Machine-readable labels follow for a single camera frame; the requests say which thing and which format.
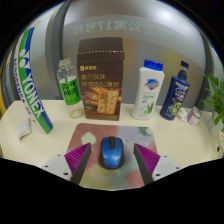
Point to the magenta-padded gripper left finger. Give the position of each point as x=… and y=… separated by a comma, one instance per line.
x=77, y=157

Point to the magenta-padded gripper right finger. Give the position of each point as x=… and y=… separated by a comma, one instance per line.
x=147, y=158

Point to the blue and black computer mouse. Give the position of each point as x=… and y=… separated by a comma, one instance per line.
x=112, y=153

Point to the floral pastel mouse pad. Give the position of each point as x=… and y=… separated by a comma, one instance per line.
x=100, y=131

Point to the small crumpled white wrapper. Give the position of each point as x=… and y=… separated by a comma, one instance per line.
x=182, y=114

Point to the small white jar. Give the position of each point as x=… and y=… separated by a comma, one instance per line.
x=194, y=116

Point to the clear bottle with green label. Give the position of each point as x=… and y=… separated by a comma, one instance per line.
x=70, y=90

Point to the white bottle with blue cap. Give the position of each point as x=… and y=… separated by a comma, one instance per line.
x=148, y=90

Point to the dark blue shampoo bottle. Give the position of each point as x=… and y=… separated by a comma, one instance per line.
x=175, y=95

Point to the white green shuttlecock tube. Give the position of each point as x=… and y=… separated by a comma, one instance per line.
x=31, y=90

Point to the brown cracker box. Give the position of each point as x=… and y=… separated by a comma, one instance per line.
x=101, y=76

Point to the green potted plant, white pot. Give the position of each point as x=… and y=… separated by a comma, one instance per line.
x=216, y=103

